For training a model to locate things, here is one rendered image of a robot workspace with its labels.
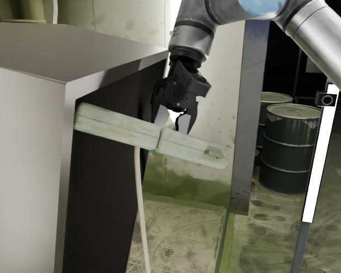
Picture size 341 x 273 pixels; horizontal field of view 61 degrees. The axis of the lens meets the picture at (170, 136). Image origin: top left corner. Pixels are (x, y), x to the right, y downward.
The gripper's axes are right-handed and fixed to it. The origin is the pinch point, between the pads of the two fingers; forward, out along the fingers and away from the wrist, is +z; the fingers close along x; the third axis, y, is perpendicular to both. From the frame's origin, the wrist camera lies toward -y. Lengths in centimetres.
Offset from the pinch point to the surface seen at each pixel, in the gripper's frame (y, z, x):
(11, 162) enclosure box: -12.2, 8.1, 24.6
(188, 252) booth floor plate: 146, 68, -102
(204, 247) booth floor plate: 146, 62, -115
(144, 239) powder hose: 27.9, 27.5, -12.9
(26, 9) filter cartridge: 154, -65, 57
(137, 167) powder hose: 25.1, 6.8, -3.5
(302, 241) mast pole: 78, 29, -137
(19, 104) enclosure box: -15.9, 0.8, 25.4
